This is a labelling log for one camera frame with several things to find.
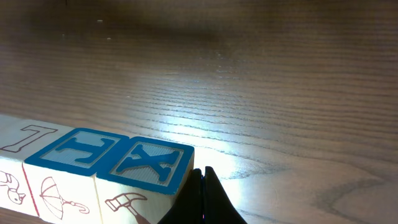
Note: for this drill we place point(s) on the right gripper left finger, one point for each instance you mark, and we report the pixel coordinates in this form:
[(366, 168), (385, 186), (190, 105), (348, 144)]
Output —
[(187, 208)]

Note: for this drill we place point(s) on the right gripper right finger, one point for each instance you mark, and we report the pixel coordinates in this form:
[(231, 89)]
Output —
[(217, 208)]

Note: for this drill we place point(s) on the wooden block brown drawing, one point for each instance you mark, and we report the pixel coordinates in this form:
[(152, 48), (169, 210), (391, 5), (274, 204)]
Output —
[(141, 180)]

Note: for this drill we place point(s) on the yellow-sided wooden block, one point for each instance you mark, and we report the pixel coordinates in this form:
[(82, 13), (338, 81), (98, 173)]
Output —
[(62, 175)]

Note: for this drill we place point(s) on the plain white wooden block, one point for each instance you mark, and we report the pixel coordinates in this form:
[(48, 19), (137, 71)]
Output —
[(21, 138)]

